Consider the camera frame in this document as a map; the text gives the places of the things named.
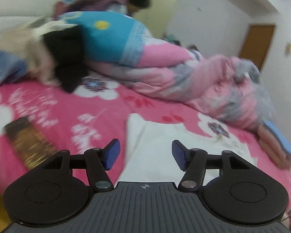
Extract brown wooden door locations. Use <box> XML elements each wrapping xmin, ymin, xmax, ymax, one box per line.
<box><xmin>239</xmin><ymin>24</ymin><xmax>275</xmax><ymax>72</ymax></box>

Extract cream garment pile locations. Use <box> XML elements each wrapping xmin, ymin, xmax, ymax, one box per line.
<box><xmin>0</xmin><ymin>21</ymin><xmax>63</xmax><ymax>85</ymax></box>

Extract pink checked pillow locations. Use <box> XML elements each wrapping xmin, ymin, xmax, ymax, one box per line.
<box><xmin>256</xmin><ymin>124</ymin><xmax>291</xmax><ymax>169</ymax></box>

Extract pink grey floral quilt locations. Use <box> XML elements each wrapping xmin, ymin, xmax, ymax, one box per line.
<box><xmin>87</xmin><ymin>49</ymin><xmax>277</xmax><ymax>130</ymax></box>

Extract pale yellow wardrobe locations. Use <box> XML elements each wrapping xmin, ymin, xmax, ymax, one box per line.
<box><xmin>109</xmin><ymin>0</ymin><xmax>181</xmax><ymax>42</ymax></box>

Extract white sweatshirt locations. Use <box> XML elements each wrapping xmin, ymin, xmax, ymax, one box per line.
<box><xmin>122</xmin><ymin>113</ymin><xmax>257</xmax><ymax>187</ymax></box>

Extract blue pink striped blanket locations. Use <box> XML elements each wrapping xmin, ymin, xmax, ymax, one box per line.
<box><xmin>58</xmin><ymin>11</ymin><xmax>194</xmax><ymax>68</ymax></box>

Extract pink floral bed sheet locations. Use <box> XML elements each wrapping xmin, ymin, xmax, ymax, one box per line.
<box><xmin>0</xmin><ymin>68</ymin><xmax>291</xmax><ymax>224</ymax></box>

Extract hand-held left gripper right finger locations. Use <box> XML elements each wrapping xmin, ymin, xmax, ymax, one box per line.
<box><xmin>172</xmin><ymin>139</ymin><xmax>251</xmax><ymax>192</ymax></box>

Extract blue jeans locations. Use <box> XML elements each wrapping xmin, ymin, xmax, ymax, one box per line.
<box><xmin>0</xmin><ymin>49</ymin><xmax>28</xmax><ymax>93</ymax></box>

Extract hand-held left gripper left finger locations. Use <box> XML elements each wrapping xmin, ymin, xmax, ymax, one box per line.
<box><xmin>42</xmin><ymin>138</ymin><xmax>120</xmax><ymax>192</ymax></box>

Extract black garment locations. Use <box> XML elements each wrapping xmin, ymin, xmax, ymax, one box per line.
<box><xmin>42</xmin><ymin>25</ymin><xmax>89</xmax><ymax>94</ymax></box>

